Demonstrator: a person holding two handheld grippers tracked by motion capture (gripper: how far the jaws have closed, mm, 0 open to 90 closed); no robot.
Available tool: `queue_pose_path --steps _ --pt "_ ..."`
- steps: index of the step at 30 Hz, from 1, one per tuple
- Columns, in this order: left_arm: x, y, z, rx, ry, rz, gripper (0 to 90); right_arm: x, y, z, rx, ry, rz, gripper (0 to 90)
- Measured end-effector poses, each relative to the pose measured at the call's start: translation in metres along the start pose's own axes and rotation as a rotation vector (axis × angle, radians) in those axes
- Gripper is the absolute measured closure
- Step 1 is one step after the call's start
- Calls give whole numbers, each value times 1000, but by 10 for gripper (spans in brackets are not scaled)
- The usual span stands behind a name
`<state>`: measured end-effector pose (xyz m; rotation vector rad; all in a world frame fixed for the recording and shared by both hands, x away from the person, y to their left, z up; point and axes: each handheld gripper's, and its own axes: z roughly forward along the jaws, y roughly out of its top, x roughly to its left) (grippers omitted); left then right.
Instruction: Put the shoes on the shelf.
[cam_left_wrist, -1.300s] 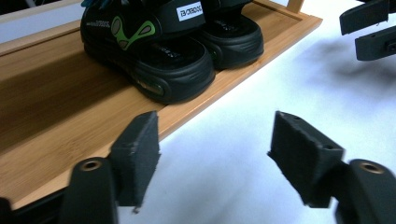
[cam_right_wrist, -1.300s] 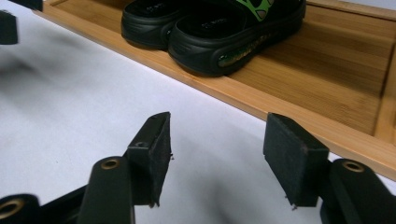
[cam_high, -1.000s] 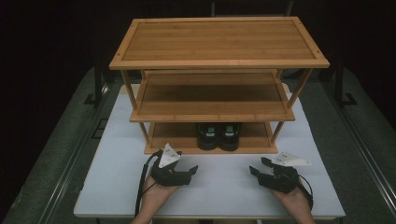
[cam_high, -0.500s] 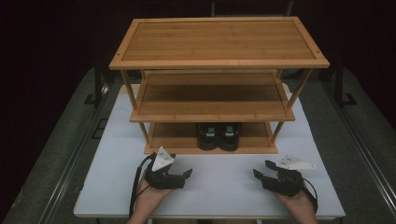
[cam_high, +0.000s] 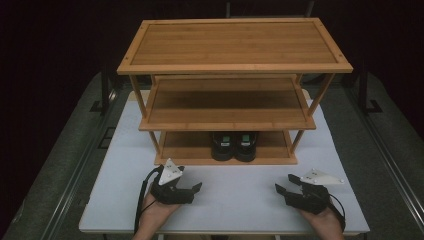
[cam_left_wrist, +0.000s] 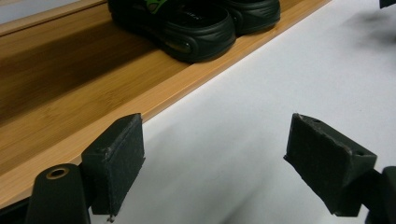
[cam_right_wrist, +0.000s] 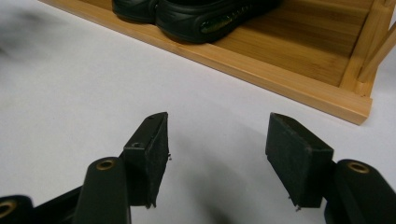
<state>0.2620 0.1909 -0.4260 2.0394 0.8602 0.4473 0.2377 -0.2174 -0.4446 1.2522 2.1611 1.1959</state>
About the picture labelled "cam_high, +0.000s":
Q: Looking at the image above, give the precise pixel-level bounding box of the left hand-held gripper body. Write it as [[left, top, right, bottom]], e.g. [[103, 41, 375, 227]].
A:
[[149, 158, 195, 206]]

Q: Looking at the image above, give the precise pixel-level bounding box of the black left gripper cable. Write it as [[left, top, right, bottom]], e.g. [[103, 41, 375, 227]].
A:
[[133, 166, 164, 234]]

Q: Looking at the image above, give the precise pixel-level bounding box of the dark metal stand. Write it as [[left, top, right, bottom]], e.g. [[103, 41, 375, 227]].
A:
[[89, 64, 114, 117], [358, 66, 384, 115]]

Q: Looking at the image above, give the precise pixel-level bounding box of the person's right hand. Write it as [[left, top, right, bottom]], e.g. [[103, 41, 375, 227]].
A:
[[297, 199, 345, 234]]

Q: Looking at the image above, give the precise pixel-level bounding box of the black sandal with teal straps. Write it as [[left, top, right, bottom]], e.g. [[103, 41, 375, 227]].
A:
[[210, 131, 236, 162], [234, 131, 259, 163]]

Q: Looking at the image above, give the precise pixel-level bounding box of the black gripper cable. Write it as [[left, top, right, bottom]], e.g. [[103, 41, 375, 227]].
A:
[[328, 193, 347, 232], [133, 166, 164, 234]]

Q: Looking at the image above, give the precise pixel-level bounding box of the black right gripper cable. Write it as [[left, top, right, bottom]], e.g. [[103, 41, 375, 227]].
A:
[[328, 193, 347, 232]]

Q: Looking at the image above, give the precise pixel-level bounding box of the person's left hand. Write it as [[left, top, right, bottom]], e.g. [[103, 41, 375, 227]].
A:
[[136, 192, 183, 234]]

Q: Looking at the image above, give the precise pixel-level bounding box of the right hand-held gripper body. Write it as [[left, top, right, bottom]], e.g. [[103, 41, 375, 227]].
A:
[[287, 168, 345, 215]]

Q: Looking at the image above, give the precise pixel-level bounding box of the wooden shoe rack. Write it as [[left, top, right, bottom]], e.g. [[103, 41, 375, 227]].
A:
[[116, 17, 354, 167]]

